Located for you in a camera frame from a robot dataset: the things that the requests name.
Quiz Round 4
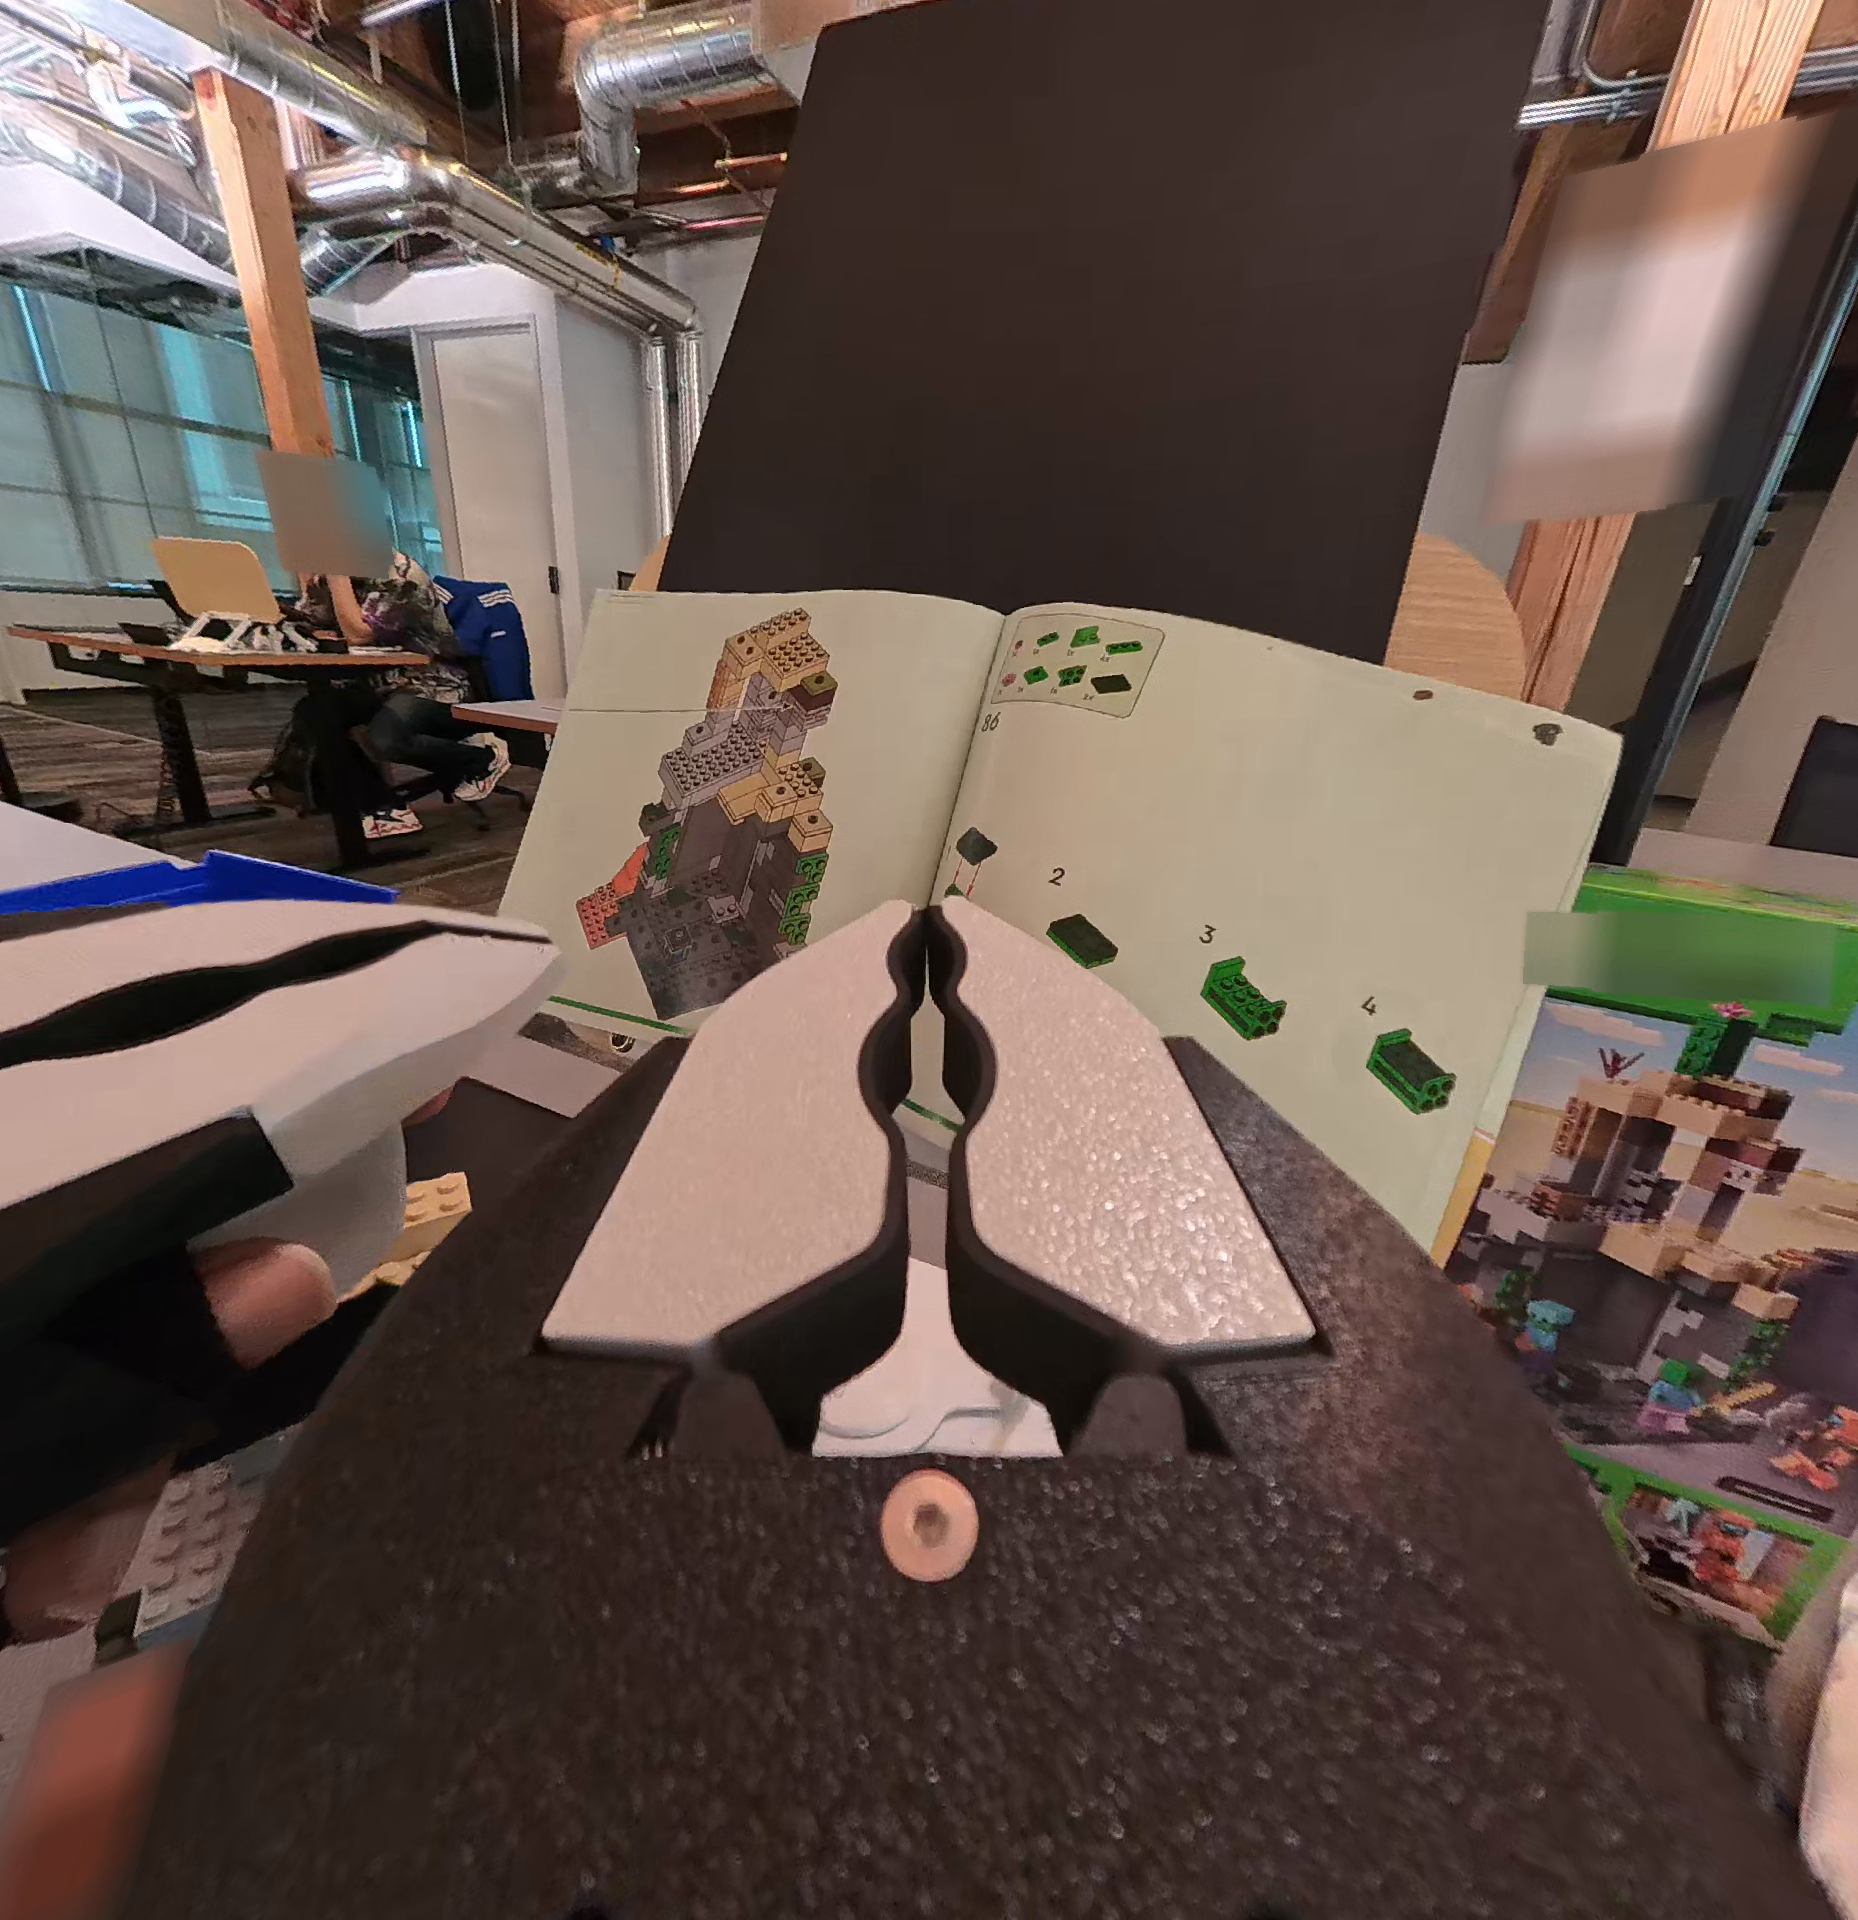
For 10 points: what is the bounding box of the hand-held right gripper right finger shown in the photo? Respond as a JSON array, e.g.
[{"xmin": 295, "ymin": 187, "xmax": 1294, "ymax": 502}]
[{"xmin": 934, "ymin": 899, "xmax": 1317, "ymax": 1453}]

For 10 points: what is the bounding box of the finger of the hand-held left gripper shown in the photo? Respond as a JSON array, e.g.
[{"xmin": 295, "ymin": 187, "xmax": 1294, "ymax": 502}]
[
  {"xmin": 0, "ymin": 901, "xmax": 556, "ymax": 1054},
  {"xmin": 0, "ymin": 943, "xmax": 566, "ymax": 1231}
]

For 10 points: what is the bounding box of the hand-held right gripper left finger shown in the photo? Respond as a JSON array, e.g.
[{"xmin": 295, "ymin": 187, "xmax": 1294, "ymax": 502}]
[{"xmin": 542, "ymin": 906, "xmax": 927, "ymax": 1453}]

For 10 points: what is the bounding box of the toy brick castle model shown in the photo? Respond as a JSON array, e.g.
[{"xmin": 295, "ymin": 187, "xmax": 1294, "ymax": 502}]
[{"xmin": 94, "ymin": 1168, "xmax": 478, "ymax": 1670}]

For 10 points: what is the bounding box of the brick building instruction booklet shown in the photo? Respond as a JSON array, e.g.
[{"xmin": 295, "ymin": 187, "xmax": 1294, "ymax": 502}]
[{"xmin": 503, "ymin": 589, "xmax": 1623, "ymax": 1263}]

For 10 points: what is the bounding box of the grey adjacent desk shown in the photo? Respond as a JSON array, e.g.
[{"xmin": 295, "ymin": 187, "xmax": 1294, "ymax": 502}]
[{"xmin": 0, "ymin": 792, "xmax": 181, "ymax": 906}]

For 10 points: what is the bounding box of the person's left hand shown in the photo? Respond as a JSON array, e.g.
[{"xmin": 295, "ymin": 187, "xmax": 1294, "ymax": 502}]
[{"xmin": 0, "ymin": 1238, "xmax": 340, "ymax": 1647}]

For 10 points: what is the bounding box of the blue plastic storage bin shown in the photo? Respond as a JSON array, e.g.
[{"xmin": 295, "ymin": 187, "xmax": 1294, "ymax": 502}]
[{"xmin": 0, "ymin": 849, "xmax": 401, "ymax": 921}]

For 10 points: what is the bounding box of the wooden far table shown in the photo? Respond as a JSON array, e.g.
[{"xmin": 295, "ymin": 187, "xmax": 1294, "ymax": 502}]
[{"xmin": 10, "ymin": 618, "xmax": 433, "ymax": 876}]

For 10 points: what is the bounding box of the wooden white book stand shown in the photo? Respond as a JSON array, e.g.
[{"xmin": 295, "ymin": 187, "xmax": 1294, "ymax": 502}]
[
  {"xmin": 149, "ymin": 537, "xmax": 322, "ymax": 655},
  {"xmin": 627, "ymin": 533, "xmax": 1534, "ymax": 1460}
]

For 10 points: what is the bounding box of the green toy brick set box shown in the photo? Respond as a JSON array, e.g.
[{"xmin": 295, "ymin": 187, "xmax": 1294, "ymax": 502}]
[{"xmin": 1430, "ymin": 864, "xmax": 1858, "ymax": 1653}]

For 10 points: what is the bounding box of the wooden post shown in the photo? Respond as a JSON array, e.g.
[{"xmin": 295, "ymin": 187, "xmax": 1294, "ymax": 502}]
[
  {"xmin": 1461, "ymin": 0, "xmax": 1831, "ymax": 711},
  {"xmin": 194, "ymin": 66, "xmax": 339, "ymax": 460}
]

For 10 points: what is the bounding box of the silver ventilation duct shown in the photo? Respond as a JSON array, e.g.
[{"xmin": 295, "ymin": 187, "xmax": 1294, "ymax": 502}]
[{"xmin": 569, "ymin": 0, "xmax": 811, "ymax": 189}]

